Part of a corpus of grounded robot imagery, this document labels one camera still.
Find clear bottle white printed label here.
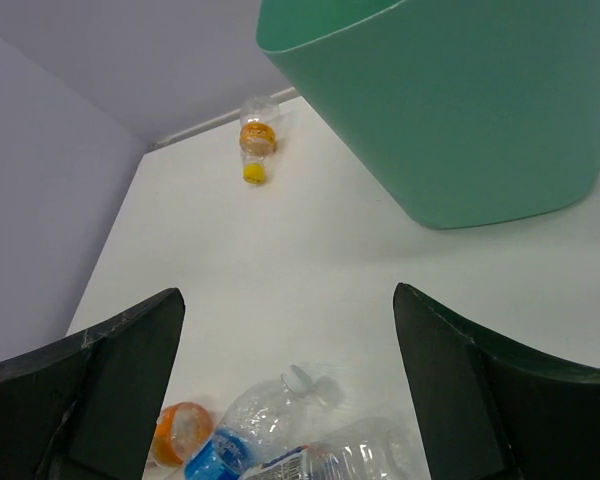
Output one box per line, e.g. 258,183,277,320
241,417,414,480

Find green plastic bin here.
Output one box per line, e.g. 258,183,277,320
256,1,600,229

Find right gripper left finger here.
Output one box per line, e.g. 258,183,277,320
0,288,185,479

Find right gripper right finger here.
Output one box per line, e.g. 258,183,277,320
393,283,600,479

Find crushed bottle blue label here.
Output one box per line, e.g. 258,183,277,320
171,365,344,479

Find large orange label bottle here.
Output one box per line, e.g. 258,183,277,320
145,402,214,468

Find small bottle orange label yellow cap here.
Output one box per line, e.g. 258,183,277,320
239,95,280,185

